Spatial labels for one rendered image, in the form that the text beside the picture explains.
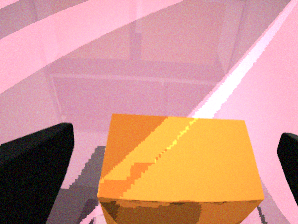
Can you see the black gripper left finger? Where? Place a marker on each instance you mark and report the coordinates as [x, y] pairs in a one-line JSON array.
[[32, 169]]

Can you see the orange block with dark blue square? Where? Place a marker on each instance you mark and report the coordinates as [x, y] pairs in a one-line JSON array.
[[178, 170]]

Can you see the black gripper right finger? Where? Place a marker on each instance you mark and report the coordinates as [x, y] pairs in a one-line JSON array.
[[287, 152]]

